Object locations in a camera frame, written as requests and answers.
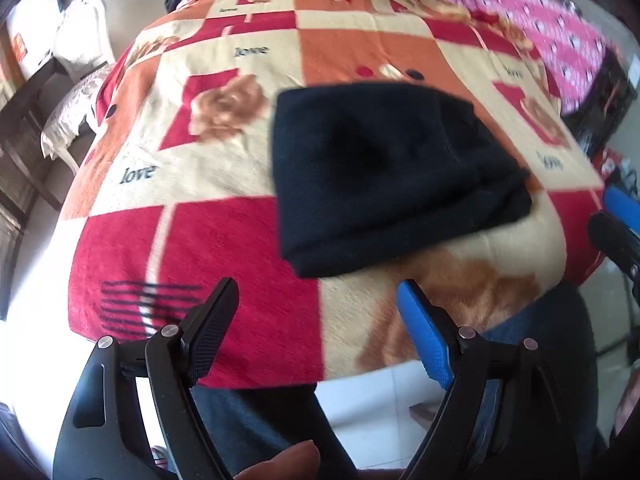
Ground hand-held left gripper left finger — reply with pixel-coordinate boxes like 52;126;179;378
52;277;241;480

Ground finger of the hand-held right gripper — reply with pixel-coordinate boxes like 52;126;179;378
601;184;640;233
586;211;640;283

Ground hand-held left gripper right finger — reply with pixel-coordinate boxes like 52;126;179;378
397;280;581;480

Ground black pants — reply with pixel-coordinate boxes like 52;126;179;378
271;82;533;278

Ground person's left hand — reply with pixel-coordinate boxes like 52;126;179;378
235;440;321;480

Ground red orange printed blanket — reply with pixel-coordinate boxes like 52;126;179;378
60;0;608;391

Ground person's blue jeans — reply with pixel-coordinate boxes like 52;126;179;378
190;280;608;480

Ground pink printed blanket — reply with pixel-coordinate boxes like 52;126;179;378
405;0;608;116

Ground chair with lace cover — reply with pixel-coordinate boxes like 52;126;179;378
40;62;118;176

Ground dark wooden table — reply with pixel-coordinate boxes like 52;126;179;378
0;52;108;211

